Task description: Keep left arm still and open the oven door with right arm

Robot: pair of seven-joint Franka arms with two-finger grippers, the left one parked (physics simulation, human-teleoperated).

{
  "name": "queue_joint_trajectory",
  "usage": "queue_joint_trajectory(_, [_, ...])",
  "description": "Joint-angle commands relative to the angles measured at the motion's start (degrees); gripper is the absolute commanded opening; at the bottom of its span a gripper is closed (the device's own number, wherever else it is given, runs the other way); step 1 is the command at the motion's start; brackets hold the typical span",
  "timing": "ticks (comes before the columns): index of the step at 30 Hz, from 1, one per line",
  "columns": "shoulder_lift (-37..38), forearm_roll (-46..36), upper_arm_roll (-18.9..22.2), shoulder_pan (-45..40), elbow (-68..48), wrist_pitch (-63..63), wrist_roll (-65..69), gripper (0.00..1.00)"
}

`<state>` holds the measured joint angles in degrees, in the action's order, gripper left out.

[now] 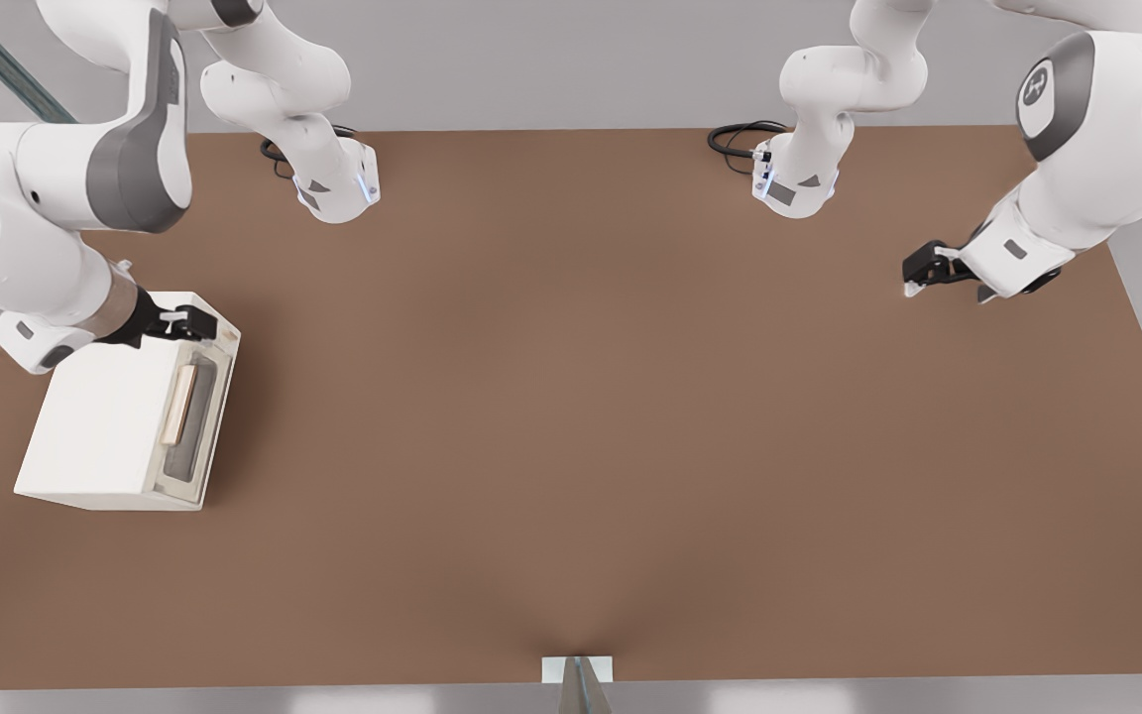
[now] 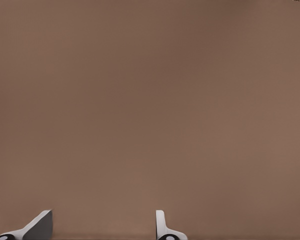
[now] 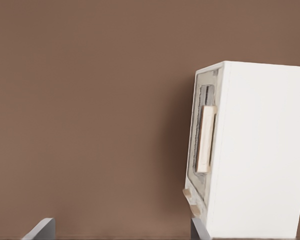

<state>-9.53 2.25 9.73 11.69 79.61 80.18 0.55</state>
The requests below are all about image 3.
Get white oven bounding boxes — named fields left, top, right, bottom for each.
left=182, top=60, right=300, bottom=239

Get oven door with pale handle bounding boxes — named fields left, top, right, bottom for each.
left=186, top=70, right=220, bottom=186

